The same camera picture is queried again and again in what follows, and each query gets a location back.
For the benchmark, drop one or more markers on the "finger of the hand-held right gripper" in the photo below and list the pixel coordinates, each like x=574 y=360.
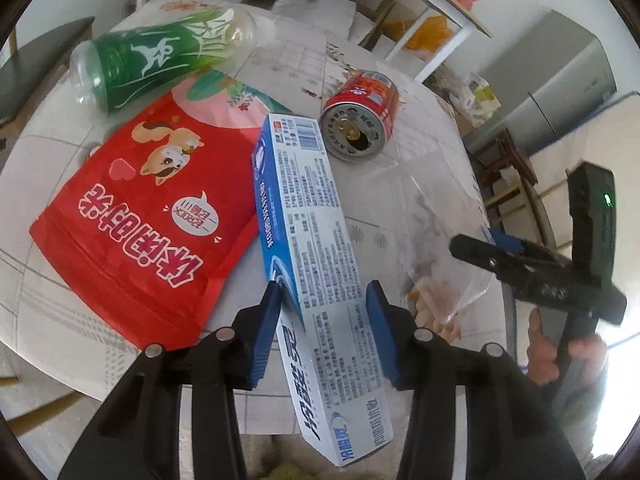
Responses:
x=505 y=239
x=480 y=256

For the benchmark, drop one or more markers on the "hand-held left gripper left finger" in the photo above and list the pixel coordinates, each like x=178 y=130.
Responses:
x=264 y=340

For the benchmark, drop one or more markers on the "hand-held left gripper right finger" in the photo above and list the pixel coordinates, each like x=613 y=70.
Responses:
x=382 y=340

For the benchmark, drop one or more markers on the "clear plastic bag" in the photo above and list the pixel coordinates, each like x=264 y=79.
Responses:
x=425 y=220

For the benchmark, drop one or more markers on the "blue toothpaste box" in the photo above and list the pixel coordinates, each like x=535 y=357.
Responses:
x=310 y=240

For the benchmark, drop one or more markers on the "red snack bag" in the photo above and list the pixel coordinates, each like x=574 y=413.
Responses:
x=150 y=240

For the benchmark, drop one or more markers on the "green label plastic bottle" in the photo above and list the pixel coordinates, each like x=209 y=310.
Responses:
x=145 y=60

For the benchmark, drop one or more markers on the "person's right forearm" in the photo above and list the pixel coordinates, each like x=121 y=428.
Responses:
x=590 y=425

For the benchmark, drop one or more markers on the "person's right hand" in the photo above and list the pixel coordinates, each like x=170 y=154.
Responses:
x=542 y=355

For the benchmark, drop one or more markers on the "dark wooden stool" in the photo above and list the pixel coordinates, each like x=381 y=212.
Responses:
x=505 y=160

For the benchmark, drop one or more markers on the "white plastic bag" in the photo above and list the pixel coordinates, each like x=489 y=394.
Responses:
x=475 y=95

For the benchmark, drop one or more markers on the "grey refrigerator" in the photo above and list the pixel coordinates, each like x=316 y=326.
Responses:
x=560 y=70

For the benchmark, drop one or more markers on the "red drink can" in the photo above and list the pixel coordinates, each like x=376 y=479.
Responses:
x=365 y=91

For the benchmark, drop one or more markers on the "floral tablecloth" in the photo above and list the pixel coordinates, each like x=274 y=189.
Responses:
x=50 y=285

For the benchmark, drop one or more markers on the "crumpled white plastic sheet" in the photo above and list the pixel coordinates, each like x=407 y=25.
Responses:
x=315 y=2

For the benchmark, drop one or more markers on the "white frame table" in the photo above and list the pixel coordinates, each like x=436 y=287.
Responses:
x=450 y=10

